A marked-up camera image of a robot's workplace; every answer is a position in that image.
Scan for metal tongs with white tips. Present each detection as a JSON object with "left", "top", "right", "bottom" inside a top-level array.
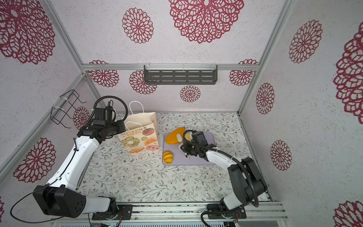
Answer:
[{"left": 176, "top": 134, "right": 190, "bottom": 159}]

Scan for printed paper bread bag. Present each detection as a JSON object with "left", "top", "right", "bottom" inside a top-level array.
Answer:
[{"left": 118, "top": 109, "right": 160, "bottom": 154}]

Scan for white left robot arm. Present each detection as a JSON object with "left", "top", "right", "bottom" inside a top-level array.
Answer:
[{"left": 33, "top": 106, "right": 125, "bottom": 219}]

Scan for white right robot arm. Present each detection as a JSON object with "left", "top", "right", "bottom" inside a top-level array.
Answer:
[{"left": 177, "top": 130, "right": 267, "bottom": 212}]

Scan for pale crusty bread roll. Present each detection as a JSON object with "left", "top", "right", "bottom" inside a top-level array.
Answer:
[{"left": 184, "top": 132, "right": 192, "bottom": 141}]

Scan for lavender plastic tray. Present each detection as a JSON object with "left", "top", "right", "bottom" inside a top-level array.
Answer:
[{"left": 162, "top": 132, "right": 214, "bottom": 166}]

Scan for small striped croissant bun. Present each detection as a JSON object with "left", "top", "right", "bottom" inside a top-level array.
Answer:
[{"left": 163, "top": 151, "right": 174, "bottom": 165}]

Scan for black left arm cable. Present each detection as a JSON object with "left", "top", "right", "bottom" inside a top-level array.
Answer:
[{"left": 10, "top": 96, "right": 129, "bottom": 224}]

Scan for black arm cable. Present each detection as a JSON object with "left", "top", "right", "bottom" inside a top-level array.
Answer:
[
  {"left": 182, "top": 130, "right": 260, "bottom": 227},
  {"left": 10, "top": 96, "right": 129, "bottom": 224}
]

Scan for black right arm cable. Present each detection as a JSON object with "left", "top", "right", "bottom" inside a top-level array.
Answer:
[{"left": 182, "top": 130, "right": 260, "bottom": 227}]

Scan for black wire wall rack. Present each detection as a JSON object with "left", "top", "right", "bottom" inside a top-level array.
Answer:
[{"left": 50, "top": 89, "right": 86, "bottom": 129}]

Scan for dark grey wall shelf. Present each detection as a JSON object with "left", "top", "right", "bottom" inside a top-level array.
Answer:
[{"left": 144, "top": 65, "right": 218, "bottom": 85}]

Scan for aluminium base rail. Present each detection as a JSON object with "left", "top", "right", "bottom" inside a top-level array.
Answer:
[{"left": 50, "top": 201, "right": 288, "bottom": 227}]

